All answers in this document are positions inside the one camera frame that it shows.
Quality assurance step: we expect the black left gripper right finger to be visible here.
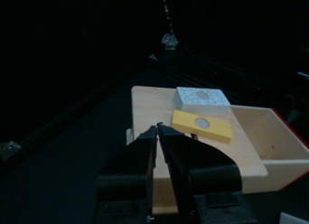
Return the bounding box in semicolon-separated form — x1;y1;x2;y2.
155;121;260;224

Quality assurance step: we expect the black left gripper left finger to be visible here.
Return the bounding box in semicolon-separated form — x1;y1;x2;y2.
92;125;159;224

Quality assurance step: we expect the wooden drawer with red front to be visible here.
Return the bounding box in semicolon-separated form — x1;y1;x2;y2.
229;104;309;195

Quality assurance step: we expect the light wooden drawer cabinet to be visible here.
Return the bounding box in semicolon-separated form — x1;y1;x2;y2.
126;85;270;216

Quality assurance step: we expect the yellow block with round hole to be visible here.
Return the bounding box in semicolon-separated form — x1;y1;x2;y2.
170;108;234;145

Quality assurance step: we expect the white speckled block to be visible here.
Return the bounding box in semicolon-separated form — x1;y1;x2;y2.
171;86;233;117

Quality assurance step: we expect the grey white box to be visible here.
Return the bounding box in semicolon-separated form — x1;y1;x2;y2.
278;211;309;224

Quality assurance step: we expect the black frame rail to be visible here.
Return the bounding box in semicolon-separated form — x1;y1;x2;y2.
0;60;155;174

